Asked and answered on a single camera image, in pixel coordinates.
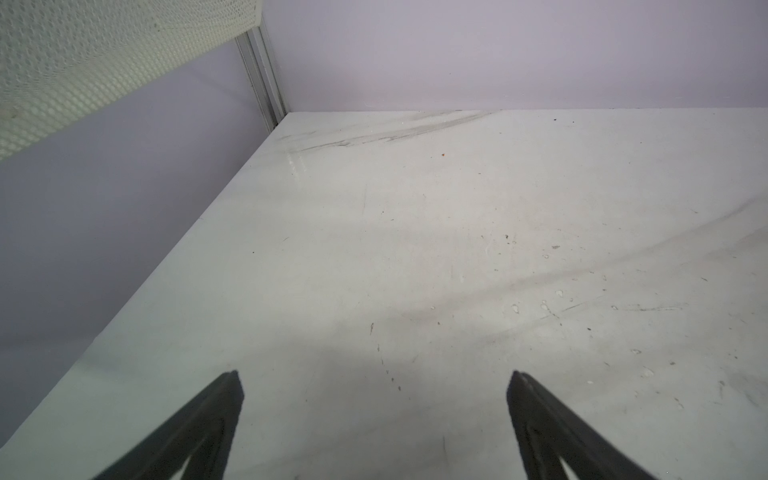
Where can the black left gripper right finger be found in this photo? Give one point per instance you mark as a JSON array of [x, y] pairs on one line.
[[551, 437]]

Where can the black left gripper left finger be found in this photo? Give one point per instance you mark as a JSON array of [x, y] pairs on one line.
[[195, 441]]

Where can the white mesh two-tier shelf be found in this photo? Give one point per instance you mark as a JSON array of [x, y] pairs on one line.
[[63, 60]]

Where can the aluminium frame profiles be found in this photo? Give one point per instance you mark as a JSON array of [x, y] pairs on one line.
[[260, 66]]

